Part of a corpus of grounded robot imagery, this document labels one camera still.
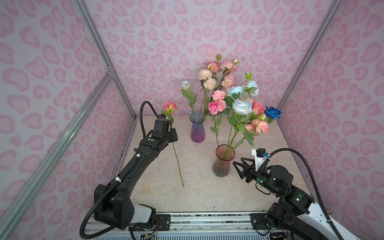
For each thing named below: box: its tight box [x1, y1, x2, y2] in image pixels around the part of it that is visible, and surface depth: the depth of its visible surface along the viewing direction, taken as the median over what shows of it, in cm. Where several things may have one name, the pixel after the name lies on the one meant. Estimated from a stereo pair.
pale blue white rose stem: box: [180, 80, 198, 123], surface depth 88 cm
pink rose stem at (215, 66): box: [207, 53, 222, 76], surface depth 84 cm
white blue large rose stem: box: [223, 98, 254, 160], surface depth 62 cm
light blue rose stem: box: [227, 72, 260, 99], surface depth 67 cm
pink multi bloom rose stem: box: [218, 56, 240, 90], surface depth 76 cm
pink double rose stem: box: [208, 90, 231, 128], surface depth 69 cm
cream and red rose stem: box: [252, 100, 265, 116], surface depth 69 cm
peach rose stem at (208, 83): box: [198, 69, 217, 123], surface depth 81 cm
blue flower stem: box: [264, 106, 283, 124], surface depth 65 cm
